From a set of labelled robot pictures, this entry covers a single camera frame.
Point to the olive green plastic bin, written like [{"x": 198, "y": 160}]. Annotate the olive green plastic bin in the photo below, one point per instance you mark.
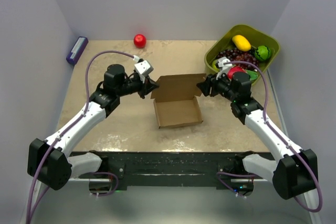
[{"x": 255, "y": 37}]

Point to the red dragon fruit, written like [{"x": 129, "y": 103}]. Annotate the red dragon fruit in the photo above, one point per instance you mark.
[{"x": 252, "y": 74}]

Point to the green lime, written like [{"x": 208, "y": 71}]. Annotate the green lime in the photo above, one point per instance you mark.
[{"x": 214, "y": 65}]

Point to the yellow mango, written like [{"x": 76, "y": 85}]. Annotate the yellow mango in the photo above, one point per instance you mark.
[{"x": 241, "y": 43}]

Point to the dark purple grapes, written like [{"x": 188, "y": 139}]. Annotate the dark purple grapes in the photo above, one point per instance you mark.
[{"x": 238, "y": 55}]

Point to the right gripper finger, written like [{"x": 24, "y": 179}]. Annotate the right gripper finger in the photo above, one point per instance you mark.
[
  {"x": 205, "y": 88},
  {"x": 210, "y": 79}
]

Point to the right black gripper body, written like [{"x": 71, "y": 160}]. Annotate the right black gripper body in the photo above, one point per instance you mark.
[{"x": 221, "y": 87}]

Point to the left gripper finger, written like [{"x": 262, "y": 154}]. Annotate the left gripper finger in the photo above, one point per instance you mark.
[
  {"x": 150, "y": 84},
  {"x": 145, "y": 90}
]

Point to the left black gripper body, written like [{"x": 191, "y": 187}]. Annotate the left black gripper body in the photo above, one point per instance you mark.
[{"x": 133, "y": 85}]

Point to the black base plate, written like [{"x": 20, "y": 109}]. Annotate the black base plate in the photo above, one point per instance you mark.
[{"x": 168, "y": 169}]

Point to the purple rectangular box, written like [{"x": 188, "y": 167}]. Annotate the purple rectangular box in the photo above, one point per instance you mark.
[{"x": 77, "y": 50}]

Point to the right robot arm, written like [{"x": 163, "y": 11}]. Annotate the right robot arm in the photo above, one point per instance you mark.
[{"x": 293, "y": 171}]

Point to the red apple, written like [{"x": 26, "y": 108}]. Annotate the red apple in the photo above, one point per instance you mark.
[{"x": 139, "y": 41}]

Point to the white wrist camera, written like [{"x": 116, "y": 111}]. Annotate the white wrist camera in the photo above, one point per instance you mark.
[
  {"x": 223, "y": 65},
  {"x": 143, "y": 69}
]

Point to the brown cardboard box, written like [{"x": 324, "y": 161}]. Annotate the brown cardboard box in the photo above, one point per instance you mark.
[{"x": 175, "y": 100}]

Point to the small green watermelon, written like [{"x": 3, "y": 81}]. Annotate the small green watermelon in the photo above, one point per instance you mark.
[{"x": 262, "y": 53}]

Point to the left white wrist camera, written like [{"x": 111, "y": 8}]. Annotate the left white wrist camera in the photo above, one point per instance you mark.
[{"x": 143, "y": 69}]

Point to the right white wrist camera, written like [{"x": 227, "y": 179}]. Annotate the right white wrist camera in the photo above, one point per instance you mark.
[{"x": 223, "y": 65}]

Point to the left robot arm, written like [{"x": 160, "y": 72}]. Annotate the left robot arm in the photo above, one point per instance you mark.
[{"x": 49, "y": 160}]

